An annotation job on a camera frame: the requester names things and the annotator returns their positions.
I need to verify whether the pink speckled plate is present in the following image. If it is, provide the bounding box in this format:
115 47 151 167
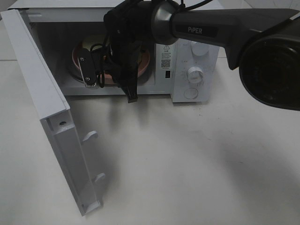
72 42 151 74

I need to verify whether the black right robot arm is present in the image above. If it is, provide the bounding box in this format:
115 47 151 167
104 0 300 111

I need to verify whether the white microwave door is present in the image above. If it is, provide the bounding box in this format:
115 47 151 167
1 9 100 216

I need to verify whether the white upper power knob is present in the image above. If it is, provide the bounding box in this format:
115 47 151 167
191 41 210 56

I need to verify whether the round door release button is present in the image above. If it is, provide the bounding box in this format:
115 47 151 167
184 88 198 99

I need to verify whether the white microwave oven body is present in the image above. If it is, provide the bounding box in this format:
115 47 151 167
1 0 219 108

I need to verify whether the glass microwave turntable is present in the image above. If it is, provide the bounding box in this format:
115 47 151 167
67 66 155 86

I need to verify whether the white lower timer knob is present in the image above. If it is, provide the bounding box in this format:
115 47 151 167
187 66 203 83

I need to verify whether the white bread sandwich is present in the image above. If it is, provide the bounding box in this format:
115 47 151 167
82 40 146 65

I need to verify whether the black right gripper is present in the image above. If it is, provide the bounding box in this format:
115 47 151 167
104 2 153 103

